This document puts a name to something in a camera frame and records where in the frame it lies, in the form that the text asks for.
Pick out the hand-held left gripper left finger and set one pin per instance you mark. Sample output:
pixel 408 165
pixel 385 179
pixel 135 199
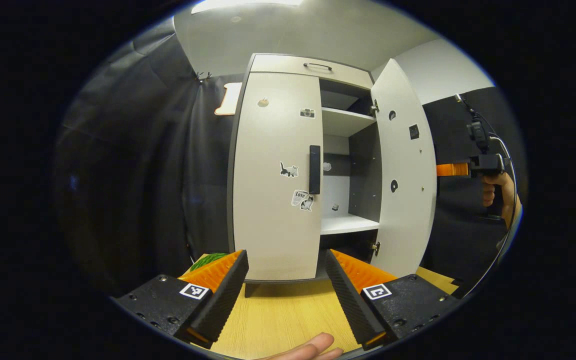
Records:
pixel 225 300

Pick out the white double-door shoe cabinet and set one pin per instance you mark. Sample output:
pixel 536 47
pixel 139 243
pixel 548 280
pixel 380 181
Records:
pixel 350 120

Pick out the white cabinet drawer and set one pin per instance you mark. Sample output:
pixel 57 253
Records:
pixel 278 65

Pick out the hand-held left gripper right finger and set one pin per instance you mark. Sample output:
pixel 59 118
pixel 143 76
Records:
pixel 348 300

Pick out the green and white striped object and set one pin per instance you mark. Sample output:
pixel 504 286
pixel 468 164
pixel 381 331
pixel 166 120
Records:
pixel 208 260

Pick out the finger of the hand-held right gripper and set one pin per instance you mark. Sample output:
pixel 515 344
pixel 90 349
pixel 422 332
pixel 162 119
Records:
pixel 452 170

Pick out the ceiling light panel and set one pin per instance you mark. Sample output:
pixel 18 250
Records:
pixel 248 4

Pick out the cabinet door with camera sticker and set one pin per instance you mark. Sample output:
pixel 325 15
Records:
pixel 268 225

